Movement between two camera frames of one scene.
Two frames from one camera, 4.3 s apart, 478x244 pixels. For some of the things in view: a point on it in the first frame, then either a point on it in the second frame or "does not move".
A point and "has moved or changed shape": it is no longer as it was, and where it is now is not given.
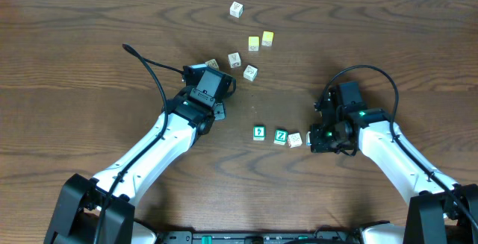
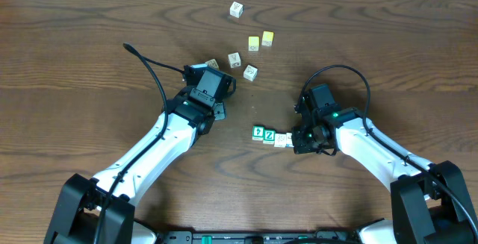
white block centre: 250,73 does not move
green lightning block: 258,132 does not move
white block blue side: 308,139 has moved or changed shape
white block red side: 294,139 has moved or changed shape
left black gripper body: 219,110 does not move
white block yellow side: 213,64 does not move
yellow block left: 253,43 does not move
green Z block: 281,136 → 269,136
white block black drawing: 234,60 does not move
